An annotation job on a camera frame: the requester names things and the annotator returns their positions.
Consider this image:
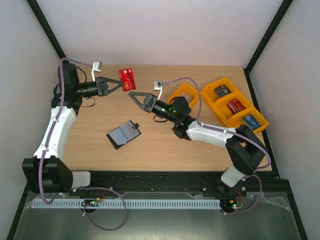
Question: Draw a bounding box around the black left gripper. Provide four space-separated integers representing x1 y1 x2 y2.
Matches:
75 77 124 98

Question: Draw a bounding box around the black leather card holder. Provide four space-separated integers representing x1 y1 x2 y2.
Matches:
106 120 142 150

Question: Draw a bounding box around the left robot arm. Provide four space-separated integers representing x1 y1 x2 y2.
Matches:
22 58 123 194

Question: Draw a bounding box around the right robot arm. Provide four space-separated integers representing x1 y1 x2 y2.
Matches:
129 91 267 196

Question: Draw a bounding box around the yellow bin with white cards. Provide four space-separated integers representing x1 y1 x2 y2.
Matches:
167 83 199 109

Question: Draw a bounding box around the white card stack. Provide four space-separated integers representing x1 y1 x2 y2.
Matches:
180 92 194 104

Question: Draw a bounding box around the yellow bin with black cards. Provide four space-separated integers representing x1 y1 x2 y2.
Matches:
201 77 239 104

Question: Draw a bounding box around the black card stack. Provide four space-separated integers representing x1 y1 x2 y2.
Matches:
214 84 231 98

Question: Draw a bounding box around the red VIP card stack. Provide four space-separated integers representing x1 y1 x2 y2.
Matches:
227 98 246 115

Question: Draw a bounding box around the yellow bin with red cards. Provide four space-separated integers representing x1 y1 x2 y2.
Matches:
213 90 253 124

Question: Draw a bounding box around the blue card stack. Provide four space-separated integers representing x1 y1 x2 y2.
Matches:
242 114 261 130

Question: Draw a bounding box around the yellow bin with blue cards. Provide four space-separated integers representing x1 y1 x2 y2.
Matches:
224 107 270 134

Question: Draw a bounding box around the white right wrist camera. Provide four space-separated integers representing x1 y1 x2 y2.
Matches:
153 80 164 100

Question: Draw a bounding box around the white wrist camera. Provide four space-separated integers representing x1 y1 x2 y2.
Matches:
91 60 103 82
153 80 164 100

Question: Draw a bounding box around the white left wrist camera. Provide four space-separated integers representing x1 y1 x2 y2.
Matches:
91 60 103 82

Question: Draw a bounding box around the black frame post left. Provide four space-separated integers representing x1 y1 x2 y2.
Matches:
26 0 66 59

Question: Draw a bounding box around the black frame post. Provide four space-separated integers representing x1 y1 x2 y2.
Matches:
26 0 66 59
244 0 295 73

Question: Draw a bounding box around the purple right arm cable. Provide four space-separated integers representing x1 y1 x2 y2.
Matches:
161 76 272 216

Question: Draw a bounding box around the white slotted cable duct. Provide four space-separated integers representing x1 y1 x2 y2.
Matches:
31 199 221 210

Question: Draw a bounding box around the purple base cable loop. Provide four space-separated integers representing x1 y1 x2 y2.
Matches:
79 186 128 231

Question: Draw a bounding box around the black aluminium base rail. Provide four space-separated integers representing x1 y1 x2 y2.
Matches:
67 170 291 198

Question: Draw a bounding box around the black frame post right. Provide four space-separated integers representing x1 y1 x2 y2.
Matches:
244 0 295 73

